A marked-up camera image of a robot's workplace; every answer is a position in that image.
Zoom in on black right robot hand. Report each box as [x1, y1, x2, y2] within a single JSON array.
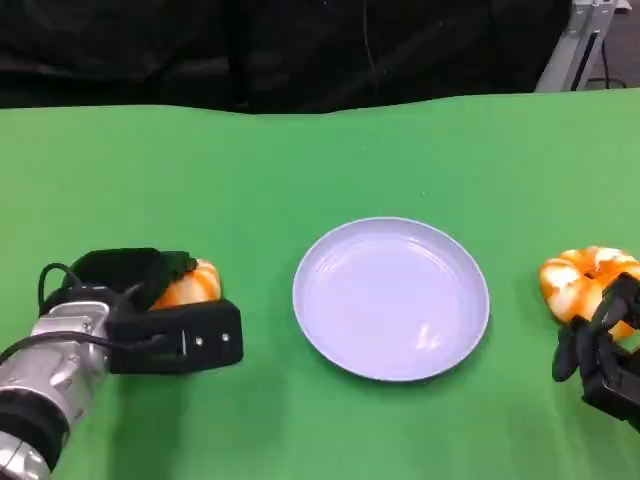
[[551, 271, 640, 434]]

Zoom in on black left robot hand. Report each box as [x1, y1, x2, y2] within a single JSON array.
[[62, 247, 197, 314]]

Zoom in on orange and white bread roll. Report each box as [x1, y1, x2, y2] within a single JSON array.
[[538, 246, 640, 344], [148, 258, 222, 312]]

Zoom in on green table cloth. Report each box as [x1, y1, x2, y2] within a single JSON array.
[[0, 87, 640, 480]]

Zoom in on lilac plate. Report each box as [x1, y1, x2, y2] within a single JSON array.
[[292, 216, 492, 383]]

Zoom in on black backdrop curtain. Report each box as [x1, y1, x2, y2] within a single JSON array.
[[0, 0, 574, 115]]

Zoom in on black floor cable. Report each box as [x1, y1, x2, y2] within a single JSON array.
[[587, 37, 629, 90]]

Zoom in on grey metal frame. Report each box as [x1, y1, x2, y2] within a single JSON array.
[[534, 0, 624, 93]]

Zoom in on thin black hanging cable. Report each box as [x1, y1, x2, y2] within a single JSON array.
[[362, 0, 379, 71]]

